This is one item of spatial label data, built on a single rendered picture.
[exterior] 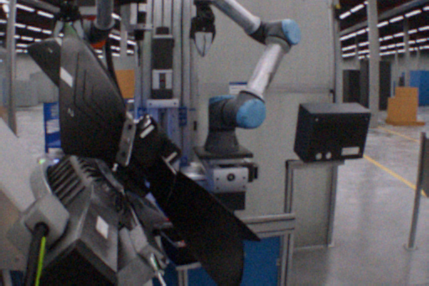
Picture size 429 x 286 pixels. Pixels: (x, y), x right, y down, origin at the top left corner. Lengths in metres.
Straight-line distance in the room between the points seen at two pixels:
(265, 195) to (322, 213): 0.53
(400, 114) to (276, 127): 10.46
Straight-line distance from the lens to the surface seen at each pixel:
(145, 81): 1.83
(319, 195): 3.21
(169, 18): 1.86
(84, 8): 4.91
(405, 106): 13.28
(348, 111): 1.47
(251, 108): 1.57
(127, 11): 0.94
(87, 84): 0.64
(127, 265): 0.62
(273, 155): 2.98
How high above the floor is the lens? 1.34
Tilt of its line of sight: 6 degrees down
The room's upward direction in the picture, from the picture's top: straight up
